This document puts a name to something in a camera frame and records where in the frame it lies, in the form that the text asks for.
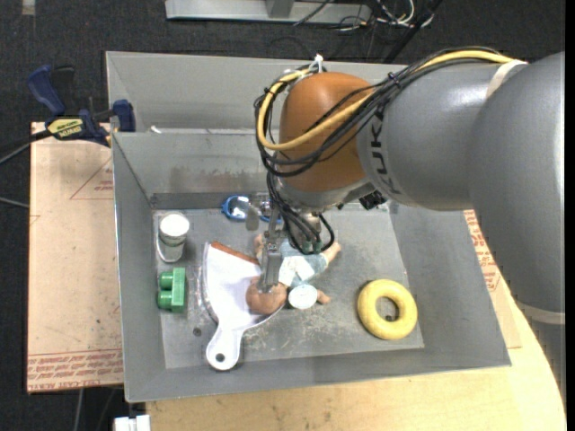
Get black cylinder on white bracket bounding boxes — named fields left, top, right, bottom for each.
left=358, top=189, right=390, bottom=212

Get white paddle cutting board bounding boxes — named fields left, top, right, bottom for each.
left=201, top=242, right=289, bottom=372

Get white round lid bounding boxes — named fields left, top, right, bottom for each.
left=287, top=284, right=320, bottom=311

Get grey metal bin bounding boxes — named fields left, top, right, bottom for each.
left=105, top=50, right=513, bottom=404

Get green toy brick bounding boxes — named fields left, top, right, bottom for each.
left=155, top=267, right=188, bottom=315

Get white paper cup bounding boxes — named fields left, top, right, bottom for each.
left=155, top=212, right=191, bottom=264

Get yellow ring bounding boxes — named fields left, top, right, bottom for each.
left=356, top=278, right=420, bottom=342

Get blue sunglasses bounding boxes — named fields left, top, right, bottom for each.
left=220, top=194, right=253, bottom=223

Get baby doll in blue clothes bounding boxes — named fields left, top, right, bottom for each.
left=244, top=233, right=343, bottom=316

